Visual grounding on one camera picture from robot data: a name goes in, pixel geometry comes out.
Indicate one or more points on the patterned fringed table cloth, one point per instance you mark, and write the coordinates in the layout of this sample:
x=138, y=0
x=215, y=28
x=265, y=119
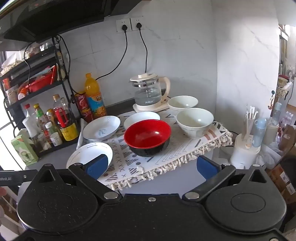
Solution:
x=180, y=149

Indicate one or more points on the white patterned bowl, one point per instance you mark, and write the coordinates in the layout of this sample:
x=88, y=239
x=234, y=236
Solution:
x=194, y=120

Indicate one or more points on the white blue-rimmed plate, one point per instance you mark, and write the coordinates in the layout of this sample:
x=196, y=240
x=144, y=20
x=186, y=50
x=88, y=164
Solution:
x=141, y=117
x=84, y=153
x=99, y=127

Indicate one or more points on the yellow label oil bottle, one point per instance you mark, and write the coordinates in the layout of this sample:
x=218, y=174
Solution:
x=67, y=129

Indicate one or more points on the white wall socket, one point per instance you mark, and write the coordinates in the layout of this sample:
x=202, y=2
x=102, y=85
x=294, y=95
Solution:
x=138, y=23
x=122, y=25

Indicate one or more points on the black metal rack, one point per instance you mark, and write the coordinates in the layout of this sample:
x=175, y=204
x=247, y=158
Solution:
x=34, y=92

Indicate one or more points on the green label sauce bottle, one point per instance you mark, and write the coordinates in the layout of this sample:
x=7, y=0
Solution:
x=40, y=114

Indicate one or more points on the pale blue bottle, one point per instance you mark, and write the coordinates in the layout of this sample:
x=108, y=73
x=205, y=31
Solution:
x=259, y=132

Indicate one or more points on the small white jar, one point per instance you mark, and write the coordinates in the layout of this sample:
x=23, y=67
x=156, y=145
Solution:
x=56, y=139

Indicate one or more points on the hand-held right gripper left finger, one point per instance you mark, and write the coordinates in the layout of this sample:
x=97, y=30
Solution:
x=97, y=164

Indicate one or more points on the glass electric kettle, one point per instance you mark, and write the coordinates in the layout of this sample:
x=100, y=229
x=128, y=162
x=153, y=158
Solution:
x=148, y=95

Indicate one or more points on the bundle of white straws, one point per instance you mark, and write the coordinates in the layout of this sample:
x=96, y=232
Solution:
x=249, y=120

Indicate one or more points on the plain white bowl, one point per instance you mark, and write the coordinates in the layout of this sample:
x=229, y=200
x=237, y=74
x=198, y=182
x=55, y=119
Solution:
x=182, y=102

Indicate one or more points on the red cola can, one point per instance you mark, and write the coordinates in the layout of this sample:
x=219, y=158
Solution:
x=87, y=114
x=81, y=100

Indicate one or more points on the person's left hand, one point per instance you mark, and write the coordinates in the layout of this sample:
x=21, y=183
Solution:
x=2, y=191

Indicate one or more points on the red cap clear bottle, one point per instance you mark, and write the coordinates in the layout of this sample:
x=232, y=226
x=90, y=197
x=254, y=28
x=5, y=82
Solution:
x=29, y=120

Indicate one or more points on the black range hood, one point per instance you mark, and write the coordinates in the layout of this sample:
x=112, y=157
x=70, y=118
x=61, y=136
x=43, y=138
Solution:
x=57, y=16

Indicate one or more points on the green carton box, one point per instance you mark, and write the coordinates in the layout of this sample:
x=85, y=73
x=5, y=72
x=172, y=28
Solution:
x=23, y=150

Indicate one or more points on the orange juice bottle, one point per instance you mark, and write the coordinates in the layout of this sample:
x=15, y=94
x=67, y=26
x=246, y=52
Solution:
x=94, y=97

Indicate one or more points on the red and black bowl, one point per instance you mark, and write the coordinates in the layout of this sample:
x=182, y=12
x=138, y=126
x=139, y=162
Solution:
x=148, y=134

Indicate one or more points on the white cylindrical container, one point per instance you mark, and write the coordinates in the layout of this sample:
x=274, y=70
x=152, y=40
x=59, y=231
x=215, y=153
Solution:
x=245, y=153

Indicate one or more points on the red snack packet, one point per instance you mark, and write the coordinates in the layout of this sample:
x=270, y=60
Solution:
x=39, y=84

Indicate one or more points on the cardboard box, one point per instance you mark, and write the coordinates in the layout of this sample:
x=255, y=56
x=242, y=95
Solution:
x=281, y=176

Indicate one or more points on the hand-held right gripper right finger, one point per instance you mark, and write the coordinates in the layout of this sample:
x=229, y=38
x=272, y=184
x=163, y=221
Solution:
x=205, y=165

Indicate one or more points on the cream kettle base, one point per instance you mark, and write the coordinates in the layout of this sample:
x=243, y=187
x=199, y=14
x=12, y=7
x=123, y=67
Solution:
x=148, y=108

